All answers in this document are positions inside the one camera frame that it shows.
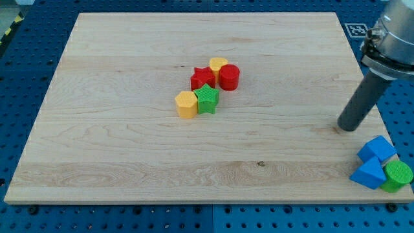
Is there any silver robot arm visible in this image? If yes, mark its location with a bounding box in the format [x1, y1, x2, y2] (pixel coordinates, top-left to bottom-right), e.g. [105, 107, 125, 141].
[361, 0, 413, 82]

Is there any green star block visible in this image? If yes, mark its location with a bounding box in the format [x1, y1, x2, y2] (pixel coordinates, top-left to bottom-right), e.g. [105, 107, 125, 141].
[193, 84, 219, 114]

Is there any yellow hexagon block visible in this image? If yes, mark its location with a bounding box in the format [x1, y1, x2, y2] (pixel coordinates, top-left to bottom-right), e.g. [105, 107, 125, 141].
[175, 91, 198, 118]

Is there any red star block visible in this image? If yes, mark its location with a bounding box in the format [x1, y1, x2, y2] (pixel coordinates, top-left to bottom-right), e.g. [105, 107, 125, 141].
[190, 67, 216, 91]

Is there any wooden board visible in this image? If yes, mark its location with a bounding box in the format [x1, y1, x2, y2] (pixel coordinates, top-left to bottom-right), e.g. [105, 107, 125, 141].
[5, 12, 413, 205]

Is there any red cylinder block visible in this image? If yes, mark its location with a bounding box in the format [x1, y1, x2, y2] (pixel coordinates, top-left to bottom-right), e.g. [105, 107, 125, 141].
[219, 64, 240, 91]

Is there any yellow heart block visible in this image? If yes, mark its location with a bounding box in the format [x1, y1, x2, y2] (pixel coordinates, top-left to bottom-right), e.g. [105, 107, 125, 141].
[209, 57, 228, 83]

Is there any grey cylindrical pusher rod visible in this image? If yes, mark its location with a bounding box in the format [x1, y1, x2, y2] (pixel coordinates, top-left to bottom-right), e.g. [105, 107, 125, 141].
[337, 70, 395, 131]

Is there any white fiducial marker tag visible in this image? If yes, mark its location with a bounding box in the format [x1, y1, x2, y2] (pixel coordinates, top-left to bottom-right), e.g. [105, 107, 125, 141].
[344, 23, 368, 38]

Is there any blue triangle block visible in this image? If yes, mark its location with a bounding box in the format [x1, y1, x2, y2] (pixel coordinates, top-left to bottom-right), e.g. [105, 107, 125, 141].
[349, 157, 387, 190]

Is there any blue cube block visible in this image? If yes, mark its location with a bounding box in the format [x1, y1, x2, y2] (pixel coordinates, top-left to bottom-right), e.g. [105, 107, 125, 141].
[357, 136, 397, 163]

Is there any green cylinder block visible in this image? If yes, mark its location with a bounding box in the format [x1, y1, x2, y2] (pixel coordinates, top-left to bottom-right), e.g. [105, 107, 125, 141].
[380, 161, 413, 193]

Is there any black yellow hazard tape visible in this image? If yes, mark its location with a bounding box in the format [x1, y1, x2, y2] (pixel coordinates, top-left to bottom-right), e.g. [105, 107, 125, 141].
[1, 12, 25, 47]

